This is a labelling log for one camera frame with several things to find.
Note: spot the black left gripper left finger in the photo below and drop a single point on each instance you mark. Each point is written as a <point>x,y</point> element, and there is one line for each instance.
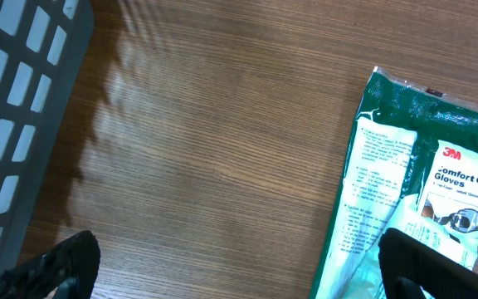
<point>68,270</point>

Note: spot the green white 3M package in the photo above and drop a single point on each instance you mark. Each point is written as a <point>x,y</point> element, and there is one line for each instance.
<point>405,139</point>

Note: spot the grey plastic shopping basket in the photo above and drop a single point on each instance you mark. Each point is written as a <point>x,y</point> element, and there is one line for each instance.
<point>42,45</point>

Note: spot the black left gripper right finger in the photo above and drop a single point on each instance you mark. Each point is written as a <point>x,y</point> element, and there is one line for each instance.
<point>410,269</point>

